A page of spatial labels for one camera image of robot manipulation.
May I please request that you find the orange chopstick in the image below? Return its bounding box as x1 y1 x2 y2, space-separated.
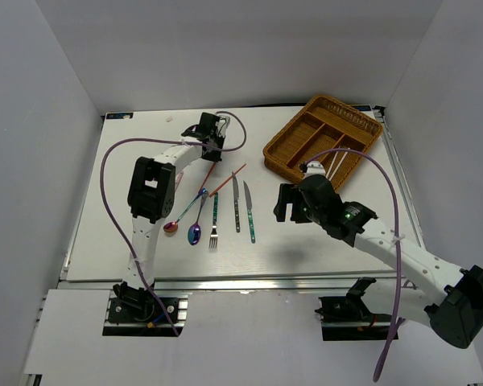
198 162 217 192
209 163 247 197

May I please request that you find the green handled knife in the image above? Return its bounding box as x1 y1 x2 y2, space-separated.
243 181 256 244

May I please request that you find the white chopstick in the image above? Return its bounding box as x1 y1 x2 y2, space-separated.
325 151 339 179
325 147 350 181

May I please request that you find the brown handled knife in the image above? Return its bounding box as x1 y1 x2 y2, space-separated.
231 172 241 233

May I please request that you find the green handled fork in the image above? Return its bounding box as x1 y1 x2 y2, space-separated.
208 192 219 251

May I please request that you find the ornate iridescent spoon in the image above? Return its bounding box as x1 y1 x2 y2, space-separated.
188 188 209 246

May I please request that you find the pink handled fork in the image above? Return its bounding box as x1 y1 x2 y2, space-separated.
175 171 184 188

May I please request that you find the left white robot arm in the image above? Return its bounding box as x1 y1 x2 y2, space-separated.
122 113 230 290

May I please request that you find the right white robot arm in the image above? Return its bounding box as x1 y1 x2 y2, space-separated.
274 175 483 349

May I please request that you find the woven wicker cutlery tray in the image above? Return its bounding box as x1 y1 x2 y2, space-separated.
262 95 382 191

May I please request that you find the plain iridescent spoon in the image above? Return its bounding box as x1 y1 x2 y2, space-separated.
163 188 207 234

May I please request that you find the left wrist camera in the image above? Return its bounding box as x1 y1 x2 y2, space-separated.
217 115 230 138

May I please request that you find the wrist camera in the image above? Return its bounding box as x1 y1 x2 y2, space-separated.
300 161 326 179
217 115 230 138

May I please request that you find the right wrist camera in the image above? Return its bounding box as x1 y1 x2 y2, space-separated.
300 161 326 179

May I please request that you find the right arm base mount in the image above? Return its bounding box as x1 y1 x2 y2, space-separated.
315 277 391 342

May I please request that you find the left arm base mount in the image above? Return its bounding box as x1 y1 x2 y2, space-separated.
102 283 187 338

